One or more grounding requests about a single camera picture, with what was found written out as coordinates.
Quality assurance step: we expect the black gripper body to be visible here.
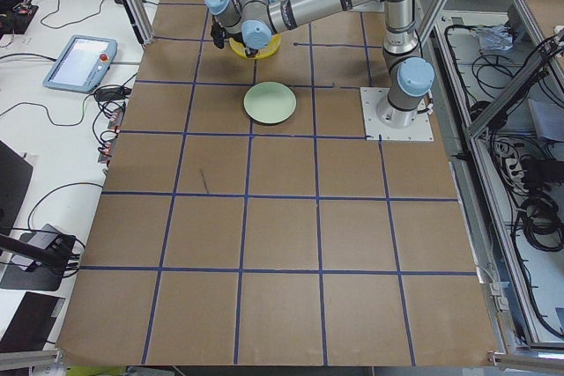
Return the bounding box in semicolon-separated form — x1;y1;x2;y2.
211;17;244;48

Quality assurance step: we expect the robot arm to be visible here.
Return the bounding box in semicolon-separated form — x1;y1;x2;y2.
204;0;434;129

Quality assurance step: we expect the yellow steamer basket centre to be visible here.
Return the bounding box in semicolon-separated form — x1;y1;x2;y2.
229;34;281;60

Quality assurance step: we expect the green plate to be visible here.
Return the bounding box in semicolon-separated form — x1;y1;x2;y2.
243;82;297;125

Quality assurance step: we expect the black power adapter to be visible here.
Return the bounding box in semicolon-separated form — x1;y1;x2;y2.
93;86;131;102

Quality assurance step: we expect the teach pendant near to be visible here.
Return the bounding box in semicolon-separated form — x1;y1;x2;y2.
42;34;118;93

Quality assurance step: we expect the black laptop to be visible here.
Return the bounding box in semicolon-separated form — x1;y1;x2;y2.
0;142;33;236

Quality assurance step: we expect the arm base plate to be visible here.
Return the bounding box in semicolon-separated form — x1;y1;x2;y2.
360;87;434;143
352;1;385;13

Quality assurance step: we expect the black camera stand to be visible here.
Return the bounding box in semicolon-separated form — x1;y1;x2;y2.
1;225;85;279

